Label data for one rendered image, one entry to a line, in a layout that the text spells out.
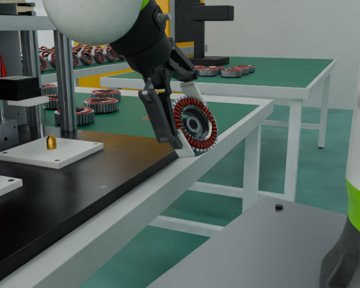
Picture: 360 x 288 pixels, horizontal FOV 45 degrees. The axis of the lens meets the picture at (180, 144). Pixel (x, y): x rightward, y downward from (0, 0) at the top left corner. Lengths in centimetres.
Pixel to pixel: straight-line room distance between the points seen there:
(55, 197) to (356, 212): 48
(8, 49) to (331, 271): 99
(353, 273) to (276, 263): 7
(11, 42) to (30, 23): 19
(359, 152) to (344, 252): 8
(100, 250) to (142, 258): 143
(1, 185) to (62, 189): 9
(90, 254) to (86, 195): 12
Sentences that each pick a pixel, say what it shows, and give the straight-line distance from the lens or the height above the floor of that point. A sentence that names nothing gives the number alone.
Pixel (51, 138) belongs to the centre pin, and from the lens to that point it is 91.
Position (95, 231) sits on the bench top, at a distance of 62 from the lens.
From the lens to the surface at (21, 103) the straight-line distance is 90.
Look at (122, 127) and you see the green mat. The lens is 121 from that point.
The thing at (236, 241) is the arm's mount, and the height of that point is 83.
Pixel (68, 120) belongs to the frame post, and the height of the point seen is 80.
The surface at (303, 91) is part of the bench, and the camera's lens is 204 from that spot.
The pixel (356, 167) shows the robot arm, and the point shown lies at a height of 93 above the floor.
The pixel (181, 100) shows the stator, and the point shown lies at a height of 89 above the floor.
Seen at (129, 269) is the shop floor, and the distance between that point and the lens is 197.
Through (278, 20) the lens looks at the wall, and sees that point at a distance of 586.
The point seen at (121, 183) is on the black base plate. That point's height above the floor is 77.
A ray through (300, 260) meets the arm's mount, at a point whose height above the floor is 83.
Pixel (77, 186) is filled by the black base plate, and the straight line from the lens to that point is 73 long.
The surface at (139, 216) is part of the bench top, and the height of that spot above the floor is 73.
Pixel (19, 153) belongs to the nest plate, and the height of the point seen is 78.
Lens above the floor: 102
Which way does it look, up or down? 15 degrees down
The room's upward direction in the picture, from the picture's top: straight up
